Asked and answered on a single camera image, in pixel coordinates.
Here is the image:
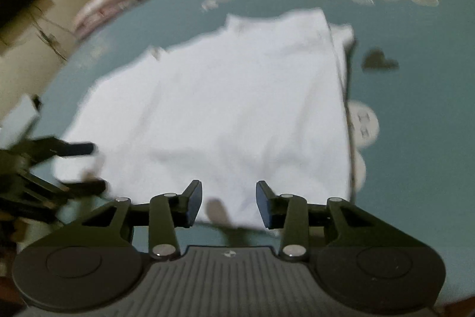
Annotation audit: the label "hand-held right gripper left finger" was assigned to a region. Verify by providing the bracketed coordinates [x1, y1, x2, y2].
[48, 179, 204, 262]

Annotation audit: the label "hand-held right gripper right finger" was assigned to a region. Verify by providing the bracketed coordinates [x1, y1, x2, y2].
[258, 181, 409, 262]

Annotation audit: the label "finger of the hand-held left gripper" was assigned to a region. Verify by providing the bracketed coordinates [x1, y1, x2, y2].
[15, 170, 108, 208]
[22, 137, 93, 163]

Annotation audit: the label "white printed t-shirt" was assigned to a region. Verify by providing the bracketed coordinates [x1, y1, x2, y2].
[56, 8, 357, 233]

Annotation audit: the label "white flat object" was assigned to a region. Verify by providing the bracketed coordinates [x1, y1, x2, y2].
[0, 94, 41, 144]

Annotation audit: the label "black wall cables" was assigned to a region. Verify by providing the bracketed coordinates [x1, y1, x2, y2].
[33, 5, 72, 62]

